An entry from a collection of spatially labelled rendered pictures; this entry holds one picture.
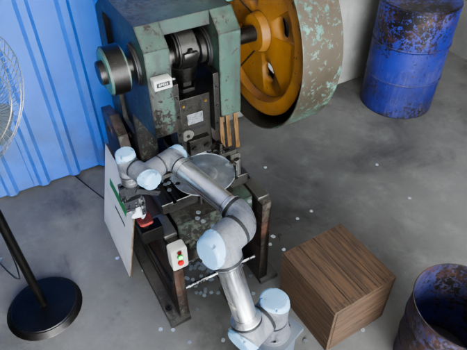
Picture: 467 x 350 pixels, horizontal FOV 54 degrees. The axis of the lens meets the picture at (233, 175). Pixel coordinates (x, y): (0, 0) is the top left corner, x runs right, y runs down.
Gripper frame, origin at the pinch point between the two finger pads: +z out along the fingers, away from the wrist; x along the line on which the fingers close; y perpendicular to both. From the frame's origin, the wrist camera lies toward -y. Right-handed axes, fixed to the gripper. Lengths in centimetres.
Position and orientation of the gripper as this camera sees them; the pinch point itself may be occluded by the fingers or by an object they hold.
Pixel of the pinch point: (143, 215)
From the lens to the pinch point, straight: 196.2
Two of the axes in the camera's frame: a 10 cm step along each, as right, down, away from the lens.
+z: 0.1, 7.4, 6.7
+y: -8.7, 3.4, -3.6
